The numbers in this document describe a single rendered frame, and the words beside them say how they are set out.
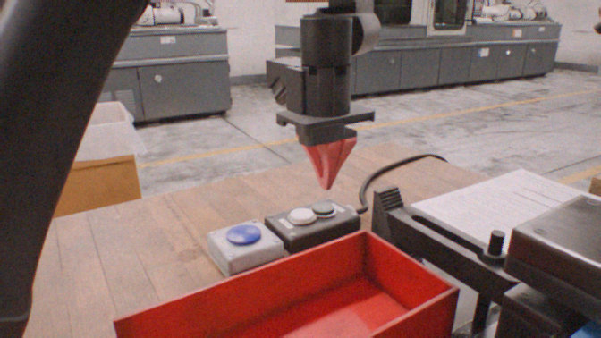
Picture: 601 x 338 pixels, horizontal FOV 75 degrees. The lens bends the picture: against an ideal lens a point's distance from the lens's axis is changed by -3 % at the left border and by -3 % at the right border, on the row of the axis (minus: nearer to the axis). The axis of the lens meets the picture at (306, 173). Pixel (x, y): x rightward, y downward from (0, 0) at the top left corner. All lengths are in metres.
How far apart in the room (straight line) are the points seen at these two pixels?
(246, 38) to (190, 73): 2.47
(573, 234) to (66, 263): 0.51
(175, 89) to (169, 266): 4.19
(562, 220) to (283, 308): 0.25
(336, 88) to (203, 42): 4.26
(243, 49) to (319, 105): 6.52
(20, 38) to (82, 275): 0.36
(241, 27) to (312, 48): 6.50
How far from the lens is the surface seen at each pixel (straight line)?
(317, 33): 0.44
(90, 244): 0.58
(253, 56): 7.04
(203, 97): 4.74
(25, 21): 0.20
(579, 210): 0.36
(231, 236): 0.47
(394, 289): 0.42
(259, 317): 0.40
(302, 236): 0.48
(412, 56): 6.27
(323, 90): 0.45
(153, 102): 4.62
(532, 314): 0.33
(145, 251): 0.54
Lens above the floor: 1.17
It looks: 22 degrees down
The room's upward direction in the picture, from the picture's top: straight up
